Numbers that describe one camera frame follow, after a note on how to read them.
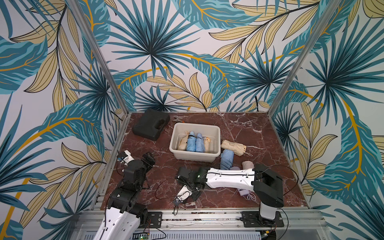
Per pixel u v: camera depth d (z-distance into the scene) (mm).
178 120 1134
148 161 663
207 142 996
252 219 726
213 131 965
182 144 946
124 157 625
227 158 922
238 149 947
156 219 733
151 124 1054
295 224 733
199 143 925
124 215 482
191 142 927
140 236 718
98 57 845
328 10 695
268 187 445
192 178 618
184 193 679
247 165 926
